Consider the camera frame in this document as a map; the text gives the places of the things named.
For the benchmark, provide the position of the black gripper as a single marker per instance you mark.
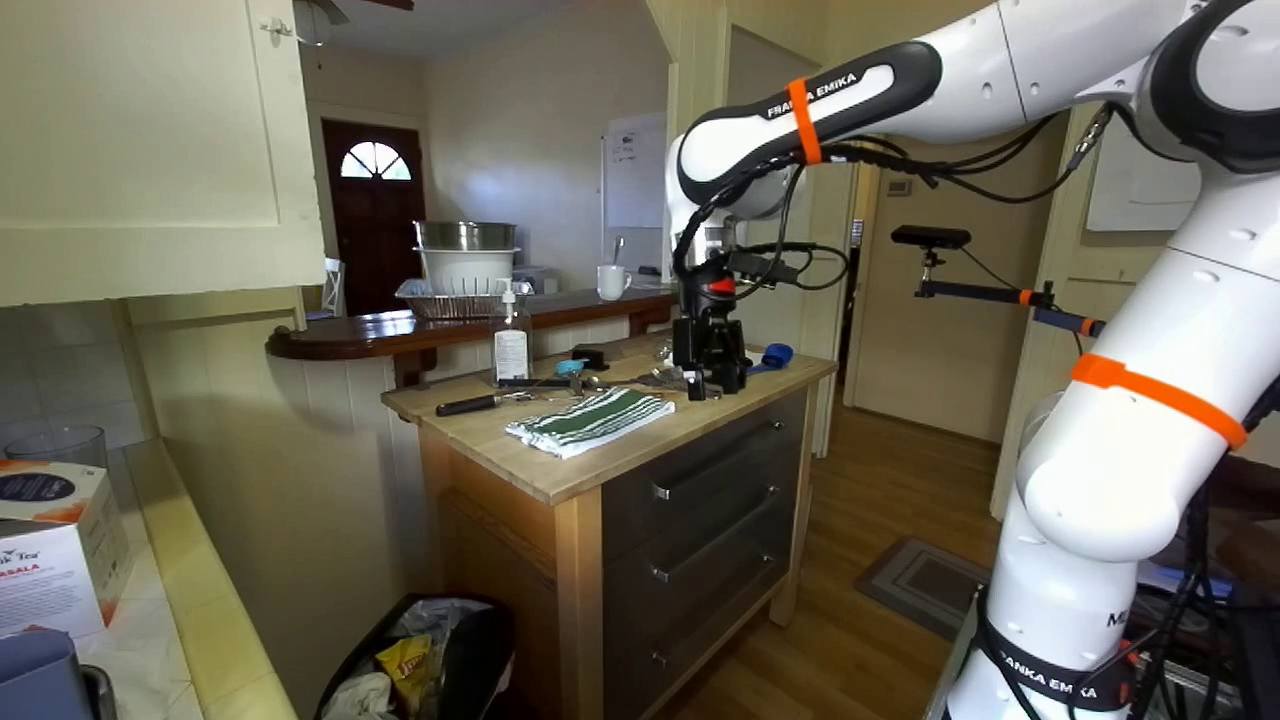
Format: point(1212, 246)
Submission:
point(710, 342)

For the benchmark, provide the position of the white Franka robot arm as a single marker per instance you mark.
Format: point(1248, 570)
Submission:
point(1132, 443)

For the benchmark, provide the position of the small blue object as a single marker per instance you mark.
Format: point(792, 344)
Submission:
point(779, 359)

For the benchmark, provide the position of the green striped white cloth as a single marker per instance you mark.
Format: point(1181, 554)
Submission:
point(595, 423)

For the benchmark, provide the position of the small teal object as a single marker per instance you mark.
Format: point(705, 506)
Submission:
point(571, 369)

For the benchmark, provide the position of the white mug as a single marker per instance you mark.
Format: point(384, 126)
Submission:
point(609, 282)

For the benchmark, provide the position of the wooden kitchen island cabinet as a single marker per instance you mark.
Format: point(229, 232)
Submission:
point(562, 465)

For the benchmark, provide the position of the white soap pump bottle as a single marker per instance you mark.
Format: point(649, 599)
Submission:
point(509, 355)

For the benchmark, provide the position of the white dish rack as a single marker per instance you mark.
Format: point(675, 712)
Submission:
point(466, 266)

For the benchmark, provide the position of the dark wood bar counter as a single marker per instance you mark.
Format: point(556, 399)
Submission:
point(401, 331)

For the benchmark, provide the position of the dark door with arched window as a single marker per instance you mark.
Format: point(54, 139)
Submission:
point(379, 225)

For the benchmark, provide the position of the black trash bin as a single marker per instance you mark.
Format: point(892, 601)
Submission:
point(426, 662)

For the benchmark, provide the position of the white cardboard box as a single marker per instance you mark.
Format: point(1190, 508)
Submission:
point(54, 547)

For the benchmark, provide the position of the dark grey container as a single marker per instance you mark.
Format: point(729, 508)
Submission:
point(42, 683)

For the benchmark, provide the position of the white wall board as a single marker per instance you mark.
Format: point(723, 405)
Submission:
point(633, 175)

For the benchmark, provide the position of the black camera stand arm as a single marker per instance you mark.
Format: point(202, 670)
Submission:
point(986, 288)

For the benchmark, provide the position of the white handwritten wall paper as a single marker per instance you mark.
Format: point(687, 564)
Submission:
point(1142, 193)

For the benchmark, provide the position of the cream wall cabinet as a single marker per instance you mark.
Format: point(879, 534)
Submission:
point(144, 133)

